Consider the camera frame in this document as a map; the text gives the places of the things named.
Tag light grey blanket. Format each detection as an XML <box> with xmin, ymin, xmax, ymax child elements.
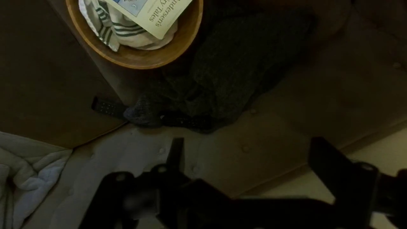
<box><xmin>0</xmin><ymin>130</ymin><xmax>73</xmax><ymax>229</ymax></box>

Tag brown tufted sofa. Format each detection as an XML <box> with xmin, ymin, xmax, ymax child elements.
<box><xmin>0</xmin><ymin>0</ymin><xmax>407</xmax><ymax>229</ymax></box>

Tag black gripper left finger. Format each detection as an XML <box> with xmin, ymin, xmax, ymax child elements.
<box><xmin>166</xmin><ymin>137</ymin><xmax>185</xmax><ymax>172</ymax></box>

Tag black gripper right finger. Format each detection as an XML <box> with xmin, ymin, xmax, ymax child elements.
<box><xmin>307</xmin><ymin>137</ymin><xmax>381</xmax><ymax>215</ymax></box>

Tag dark grey blanket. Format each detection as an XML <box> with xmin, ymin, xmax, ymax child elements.
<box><xmin>122</xmin><ymin>8</ymin><xmax>318</xmax><ymax>135</ymax></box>

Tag round wooden bowl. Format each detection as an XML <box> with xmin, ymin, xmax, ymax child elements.
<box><xmin>64</xmin><ymin>0</ymin><xmax>204</xmax><ymax>72</ymax></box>

